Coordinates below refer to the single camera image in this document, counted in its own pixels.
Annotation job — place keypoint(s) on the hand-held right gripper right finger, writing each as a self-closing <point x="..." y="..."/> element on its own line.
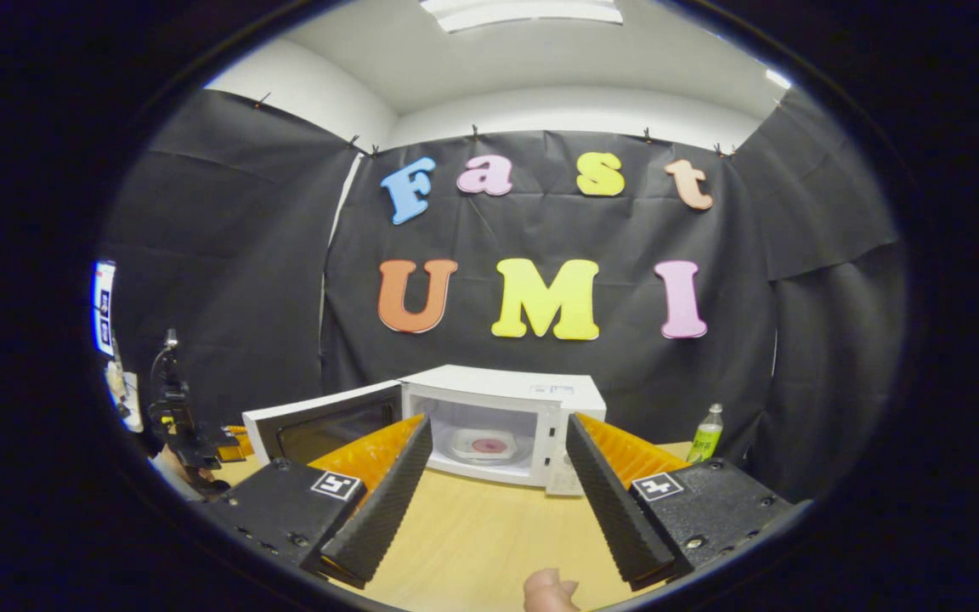
<point x="617" y="510"/>

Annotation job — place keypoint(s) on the large ceiling light panel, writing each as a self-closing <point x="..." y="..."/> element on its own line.
<point x="523" y="10"/>

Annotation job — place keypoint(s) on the white square food plate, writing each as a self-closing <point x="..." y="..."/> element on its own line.
<point x="464" y="452"/>

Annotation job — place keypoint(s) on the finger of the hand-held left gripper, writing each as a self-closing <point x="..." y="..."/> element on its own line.
<point x="240" y="444"/>

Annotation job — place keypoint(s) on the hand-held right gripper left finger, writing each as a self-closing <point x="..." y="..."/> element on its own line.
<point x="379" y="501"/>

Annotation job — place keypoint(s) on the green label drink bottle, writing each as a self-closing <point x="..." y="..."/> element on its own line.
<point x="704" y="440"/>

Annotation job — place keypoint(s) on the pink ham slice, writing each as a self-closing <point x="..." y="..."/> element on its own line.
<point x="490" y="444"/>

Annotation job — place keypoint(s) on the small ceiling light panel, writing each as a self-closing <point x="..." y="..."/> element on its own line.
<point x="778" y="78"/>

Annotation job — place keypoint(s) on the white microwave oven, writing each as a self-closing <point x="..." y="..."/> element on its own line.
<point x="570" y="442"/>

